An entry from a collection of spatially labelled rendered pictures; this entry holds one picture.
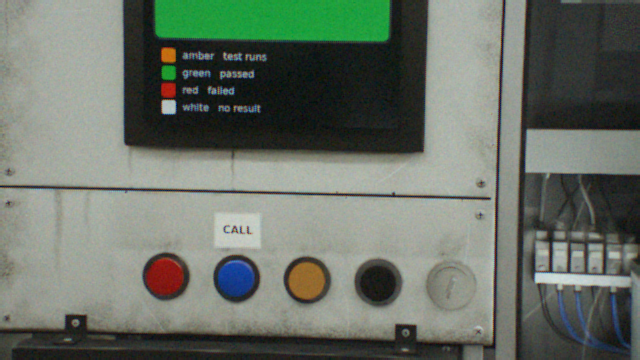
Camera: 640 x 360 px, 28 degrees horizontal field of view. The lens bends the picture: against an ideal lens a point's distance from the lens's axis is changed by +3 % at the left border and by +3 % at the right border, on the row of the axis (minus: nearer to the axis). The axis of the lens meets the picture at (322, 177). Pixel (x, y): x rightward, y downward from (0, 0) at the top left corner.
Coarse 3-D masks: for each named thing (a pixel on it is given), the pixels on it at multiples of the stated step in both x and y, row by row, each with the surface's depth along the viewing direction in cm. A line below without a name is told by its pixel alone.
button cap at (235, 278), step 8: (232, 264) 104; (240, 264) 104; (224, 272) 104; (232, 272) 104; (240, 272) 104; (248, 272) 104; (224, 280) 104; (232, 280) 104; (240, 280) 104; (248, 280) 104; (224, 288) 104; (232, 288) 104; (240, 288) 104; (248, 288) 104; (232, 296) 105
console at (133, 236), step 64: (0, 0) 105; (64, 0) 105; (128, 0) 103; (448, 0) 102; (0, 64) 106; (64, 64) 105; (128, 64) 104; (448, 64) 102; (0, 128) 106; (64, 128) 106; (128, 128) 104; (192, 128) 103; (256, 128) 103; (320, 128) 102; (384, 128) 102; (448, 128) 103; (0, 192) 107; (64, 192) 106; (128, 192) 106; (192, 192) 105; (256, 192) 105; (320, 192) 104; (384, 192) 104; (448, 192) 103; (0, 256) 107; (64, 256) 107; (128, 256) 106; (192, 256) 106; (256, 256) 105; (320, 256) 104; (384, 256) 104; (448, 256) 103; (0, 320) 108; (64, 320) 107; (128, 320) 106; (192, 320) 106; (256, 320) 105; (320, 320) 105; (384, 320) 104; (448, 320) 104
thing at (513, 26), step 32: (512, 0) 102; (512, 32) 102; (512, 64) 103; (512, 96) 103; (512, 128) 103; (512, 160) 103; (512, 192) 103; (512, 224) 104; (512, 256) 104; (512, 288) 104; (512, 320) 104; (480, 352) 105; (512, 352) 105
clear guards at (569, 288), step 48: (528, 0) 102; (576, 0) 102; (624, 0) 101; (528, 48) 102; (576, 48) 102; (624, 48) 102; (528, 96) 103; (576, 96) 102; (624, 96) 102; (528, 144) 103; (576, 144) 103; (624, 144) 102; (528, 192) 103; (576, 192) 103; (624, 192) 103; (528, 240) 104; (576, 240) 103; (624, 240) 103; (528, 288) 104; (576, 288) 104; (624, 288) 103; (0, 336) 109; (48, 336) 108; (96, 336) 108; (144, 336) 108; (192, 336) 107; (240, 336) 107; (528, 336) 104; (576, 336) 104; (624, 336) 104
